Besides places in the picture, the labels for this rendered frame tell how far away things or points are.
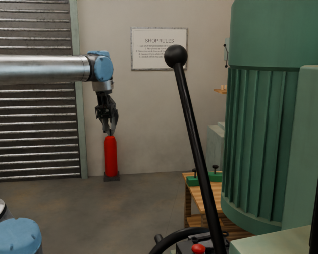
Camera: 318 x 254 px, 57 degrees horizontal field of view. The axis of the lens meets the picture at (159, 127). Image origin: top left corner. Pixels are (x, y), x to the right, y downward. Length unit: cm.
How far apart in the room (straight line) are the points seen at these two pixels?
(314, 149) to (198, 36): 322
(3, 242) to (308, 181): 87
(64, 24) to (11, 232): 262
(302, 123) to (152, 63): 309
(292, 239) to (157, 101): 323
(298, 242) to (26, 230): 90
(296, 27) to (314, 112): 10
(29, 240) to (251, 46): 85
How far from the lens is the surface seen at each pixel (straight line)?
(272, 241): 24
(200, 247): 69
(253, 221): 42
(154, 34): 338
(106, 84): 127
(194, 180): 209
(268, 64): 36
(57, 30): 337
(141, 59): 336
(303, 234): 26
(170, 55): 43
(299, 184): 35
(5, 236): 104
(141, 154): 357
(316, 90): 32
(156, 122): 348
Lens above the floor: 143
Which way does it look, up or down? 14 degrees down
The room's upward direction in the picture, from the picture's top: straight up
